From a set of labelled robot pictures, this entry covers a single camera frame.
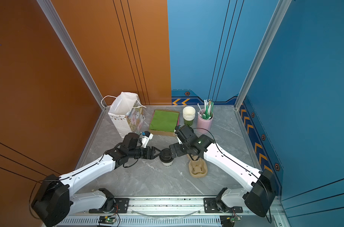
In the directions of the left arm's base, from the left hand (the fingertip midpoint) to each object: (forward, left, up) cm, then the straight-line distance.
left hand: (159, 150), depth 80 cm
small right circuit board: (-30, -39, -12) cm, 51 cm away
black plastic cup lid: (-3, -3, -1) cm, 4 cm away
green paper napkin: (+30, 0, -10) cm, 32 cm away
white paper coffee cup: (-4, -4, -10) cm, 11 cm away
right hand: (0, -10, +3) cm, 11 cm away
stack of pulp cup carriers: (-6, -23, -10) cm, 25 cm away
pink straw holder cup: (+22, -28, 0) cm, 36 cm away
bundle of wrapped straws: (+28, -30, +8) cm, 42 cm away
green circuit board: (-32, +25, -14) cm, 43 cm away
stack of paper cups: (+29, -18, 0) cm, 34 cm away
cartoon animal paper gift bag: (+17, +20, +13) cm, 29 cm away
